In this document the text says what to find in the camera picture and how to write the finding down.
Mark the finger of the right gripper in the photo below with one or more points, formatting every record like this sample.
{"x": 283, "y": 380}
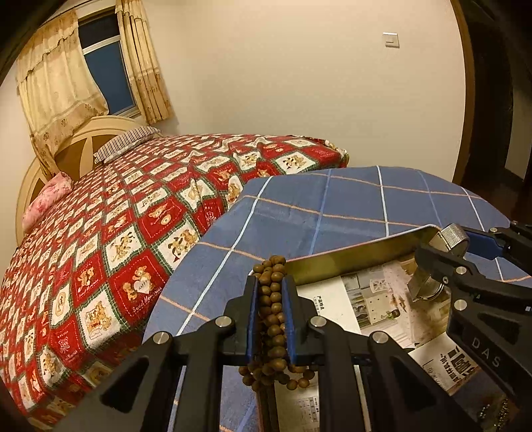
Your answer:
{"x": 488, "y": 244}
{"x": 455, "y": 274}

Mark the cream wooden headboard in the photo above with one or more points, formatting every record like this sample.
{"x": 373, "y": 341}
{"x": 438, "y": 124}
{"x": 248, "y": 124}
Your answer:
{"x": 75, "y": 157}

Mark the blue plaid tablecloth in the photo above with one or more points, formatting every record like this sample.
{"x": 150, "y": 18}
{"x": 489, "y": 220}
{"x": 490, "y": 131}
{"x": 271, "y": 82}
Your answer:
{"x": 295, "y": 216}

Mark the pink floral pillow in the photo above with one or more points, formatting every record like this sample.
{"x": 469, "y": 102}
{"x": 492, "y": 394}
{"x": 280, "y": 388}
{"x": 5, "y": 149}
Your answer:
{"x": 54, "y": 190}

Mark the white wall switch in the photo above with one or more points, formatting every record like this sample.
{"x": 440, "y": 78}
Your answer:
{"x": 391, "y": 40}

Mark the printed paper leaflet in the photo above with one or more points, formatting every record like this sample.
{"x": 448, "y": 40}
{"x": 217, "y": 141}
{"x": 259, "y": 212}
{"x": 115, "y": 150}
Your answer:
{"x": 384, "y": 363}

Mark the right beige curtain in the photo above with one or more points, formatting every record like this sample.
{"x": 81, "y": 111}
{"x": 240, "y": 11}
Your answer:
{"x": 141, "y": 64}

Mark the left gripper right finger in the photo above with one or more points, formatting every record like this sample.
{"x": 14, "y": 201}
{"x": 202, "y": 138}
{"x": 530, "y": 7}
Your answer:
{"x": 302, "y": 344}

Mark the left beige curtain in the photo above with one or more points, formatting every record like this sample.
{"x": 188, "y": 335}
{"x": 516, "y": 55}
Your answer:
{"x": 56, "y": 89}

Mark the checked grey pillow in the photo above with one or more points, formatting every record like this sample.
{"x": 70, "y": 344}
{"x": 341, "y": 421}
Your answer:
{"x": 125, "y": 141}

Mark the dark window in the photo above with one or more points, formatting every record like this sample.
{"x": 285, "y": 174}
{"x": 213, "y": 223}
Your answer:
{"x": 101, "y": 45}

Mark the pink metal tin box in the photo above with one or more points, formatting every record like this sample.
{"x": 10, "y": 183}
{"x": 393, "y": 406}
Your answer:
{"x": 486, "y": 402}

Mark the beige curtain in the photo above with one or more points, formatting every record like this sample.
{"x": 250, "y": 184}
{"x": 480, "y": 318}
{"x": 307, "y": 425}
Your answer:
{"x": 56, "y": 89}
{"x": 141, "y": 64}

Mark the brown wooden door frame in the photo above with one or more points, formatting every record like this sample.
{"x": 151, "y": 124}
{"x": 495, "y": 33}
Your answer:
{"x": 465, "y": 147}

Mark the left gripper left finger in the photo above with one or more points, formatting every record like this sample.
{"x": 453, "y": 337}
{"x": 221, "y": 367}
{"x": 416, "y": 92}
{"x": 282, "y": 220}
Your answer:
{"x": 242, "y": 344}

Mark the silver metal watch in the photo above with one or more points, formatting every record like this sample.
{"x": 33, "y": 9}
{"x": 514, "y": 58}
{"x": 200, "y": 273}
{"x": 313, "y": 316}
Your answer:
{"x": 451, "y": 239}

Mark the red patterned bedspread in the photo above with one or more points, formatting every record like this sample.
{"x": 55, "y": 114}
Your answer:
{"x": 80, "y": 288}

